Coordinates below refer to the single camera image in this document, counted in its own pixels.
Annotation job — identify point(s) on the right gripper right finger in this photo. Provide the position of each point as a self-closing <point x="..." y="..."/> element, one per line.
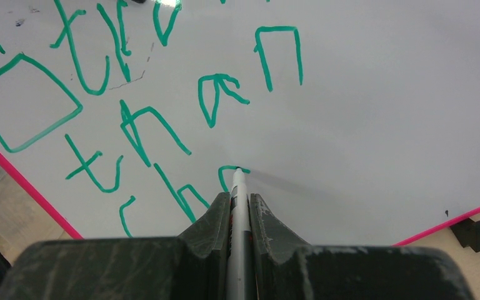
<point x="287" y="267"/>

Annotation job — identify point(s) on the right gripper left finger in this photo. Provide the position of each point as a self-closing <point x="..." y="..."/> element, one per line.
<point x="191" y="265"/>

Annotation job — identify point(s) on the green white marker pen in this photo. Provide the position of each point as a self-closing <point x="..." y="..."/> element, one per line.
<point x="239" y="279"/>

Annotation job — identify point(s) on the red-framed whiteboard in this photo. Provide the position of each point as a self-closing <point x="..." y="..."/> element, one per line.
<point x="358" y="122"/>

